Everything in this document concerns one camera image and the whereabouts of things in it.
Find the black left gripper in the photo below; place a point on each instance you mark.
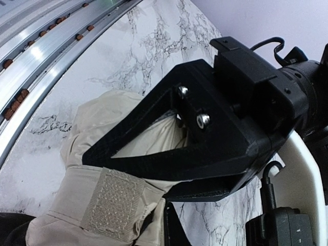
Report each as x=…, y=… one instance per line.
x=253, y=86

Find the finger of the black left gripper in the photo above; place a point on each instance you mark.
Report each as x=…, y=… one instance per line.
x=204, y=190
x=179, y=143

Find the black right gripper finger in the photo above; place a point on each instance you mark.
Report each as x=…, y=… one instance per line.
x=174, y=234

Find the beige folding umbrella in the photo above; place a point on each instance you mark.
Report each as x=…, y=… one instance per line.
x=49, y=197

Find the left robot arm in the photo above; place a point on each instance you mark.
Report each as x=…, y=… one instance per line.
x=308, y=81

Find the aluminium front rail base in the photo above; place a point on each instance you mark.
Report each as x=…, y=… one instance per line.
x=40, y=40

